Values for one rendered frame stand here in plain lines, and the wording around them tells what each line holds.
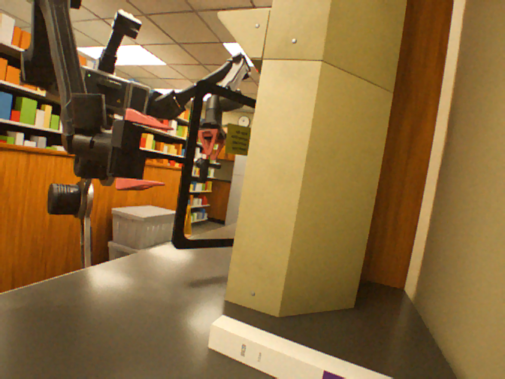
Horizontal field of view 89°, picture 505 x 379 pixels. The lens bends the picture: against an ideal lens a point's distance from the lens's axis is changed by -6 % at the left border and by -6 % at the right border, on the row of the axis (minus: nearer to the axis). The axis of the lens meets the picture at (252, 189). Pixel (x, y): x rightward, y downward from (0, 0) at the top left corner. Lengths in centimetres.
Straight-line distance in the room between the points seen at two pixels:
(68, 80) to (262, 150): 44
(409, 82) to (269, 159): 55
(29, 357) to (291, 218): 41
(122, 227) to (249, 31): 248
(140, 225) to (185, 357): 233
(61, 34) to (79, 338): 60
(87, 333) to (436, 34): 105
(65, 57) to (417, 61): 89
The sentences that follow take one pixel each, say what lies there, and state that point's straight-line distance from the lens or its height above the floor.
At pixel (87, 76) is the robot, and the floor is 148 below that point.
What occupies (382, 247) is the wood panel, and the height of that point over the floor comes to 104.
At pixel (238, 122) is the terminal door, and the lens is 71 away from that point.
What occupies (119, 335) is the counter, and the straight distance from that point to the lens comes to 46.
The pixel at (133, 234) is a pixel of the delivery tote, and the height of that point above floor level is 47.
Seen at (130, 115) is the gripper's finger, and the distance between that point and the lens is 51.
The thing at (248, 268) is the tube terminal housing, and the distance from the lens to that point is 53.
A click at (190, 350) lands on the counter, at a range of 44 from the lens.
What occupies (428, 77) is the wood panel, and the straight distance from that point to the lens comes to 94.
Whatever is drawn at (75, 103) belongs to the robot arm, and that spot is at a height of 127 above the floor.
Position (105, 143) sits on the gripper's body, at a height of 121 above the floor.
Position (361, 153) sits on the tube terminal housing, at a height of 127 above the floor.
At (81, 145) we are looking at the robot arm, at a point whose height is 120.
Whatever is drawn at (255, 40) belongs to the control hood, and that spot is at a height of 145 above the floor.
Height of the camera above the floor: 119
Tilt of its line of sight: 3 degrees down
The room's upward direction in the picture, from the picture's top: 9 degrees clockwise
